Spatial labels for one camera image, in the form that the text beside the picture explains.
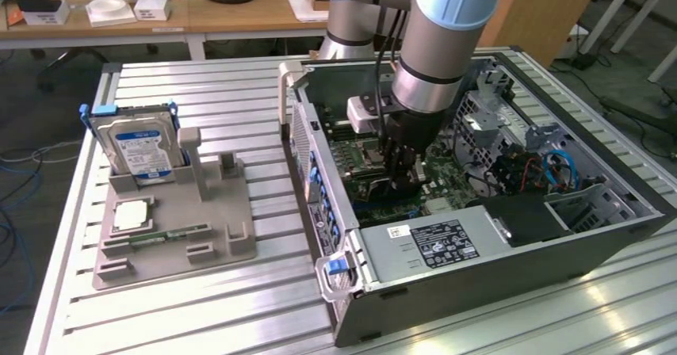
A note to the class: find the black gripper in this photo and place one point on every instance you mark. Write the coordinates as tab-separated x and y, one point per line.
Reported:
418	133

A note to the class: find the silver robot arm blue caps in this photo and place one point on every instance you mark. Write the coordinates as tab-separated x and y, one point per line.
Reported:
438	38

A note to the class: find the CPU socket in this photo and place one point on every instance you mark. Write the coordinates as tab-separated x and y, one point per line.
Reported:
370	151

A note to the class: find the tall metal disk bay cage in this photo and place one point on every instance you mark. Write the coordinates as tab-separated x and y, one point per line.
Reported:
475	133

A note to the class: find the green motherboard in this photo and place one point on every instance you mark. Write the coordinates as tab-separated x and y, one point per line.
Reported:
454	180

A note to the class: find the black installed RAM stick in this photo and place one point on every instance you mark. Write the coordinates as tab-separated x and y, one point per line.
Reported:
364	176

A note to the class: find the black plastic cover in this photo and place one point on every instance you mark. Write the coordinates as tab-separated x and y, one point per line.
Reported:
523	220

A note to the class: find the grey power supply unit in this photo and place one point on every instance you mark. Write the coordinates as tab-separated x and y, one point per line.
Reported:
391	256

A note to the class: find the low metal disk bay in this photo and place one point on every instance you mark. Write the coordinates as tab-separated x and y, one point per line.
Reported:
581	208

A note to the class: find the blue case latch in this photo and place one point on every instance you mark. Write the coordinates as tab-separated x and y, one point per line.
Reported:
334	268

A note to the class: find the white paper stack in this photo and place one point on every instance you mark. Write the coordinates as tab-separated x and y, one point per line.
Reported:
306	8

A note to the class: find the wooden cabinet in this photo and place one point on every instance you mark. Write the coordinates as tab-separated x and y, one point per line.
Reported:
545	14

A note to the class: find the black open PC case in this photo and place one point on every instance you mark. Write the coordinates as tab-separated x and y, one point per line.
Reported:
475	291

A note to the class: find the wooden desk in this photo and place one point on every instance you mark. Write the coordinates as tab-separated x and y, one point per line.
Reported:
238	18

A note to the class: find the silver hard disk blue label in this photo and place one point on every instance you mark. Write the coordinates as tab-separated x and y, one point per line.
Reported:
137	149

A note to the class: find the green RAM stick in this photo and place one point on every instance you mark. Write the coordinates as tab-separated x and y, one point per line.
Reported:
159	237

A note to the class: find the grey parts rack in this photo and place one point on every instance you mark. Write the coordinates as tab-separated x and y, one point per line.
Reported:
173	260

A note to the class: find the silver CPU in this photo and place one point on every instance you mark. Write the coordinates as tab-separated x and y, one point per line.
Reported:
131	215

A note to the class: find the small white labelled box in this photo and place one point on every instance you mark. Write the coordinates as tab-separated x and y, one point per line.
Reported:
152	9

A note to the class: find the blue disk caddy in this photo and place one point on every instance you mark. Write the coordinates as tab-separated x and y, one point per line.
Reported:
103	110

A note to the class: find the white round holder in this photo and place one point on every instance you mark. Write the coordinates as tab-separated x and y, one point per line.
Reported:
109	9

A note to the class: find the white box black top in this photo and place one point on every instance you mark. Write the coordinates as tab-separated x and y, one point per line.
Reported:
44	12

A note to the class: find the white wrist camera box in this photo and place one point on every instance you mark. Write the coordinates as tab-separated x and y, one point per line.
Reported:
362	117

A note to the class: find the white table frame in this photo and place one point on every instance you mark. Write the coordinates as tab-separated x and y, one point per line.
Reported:
605	14

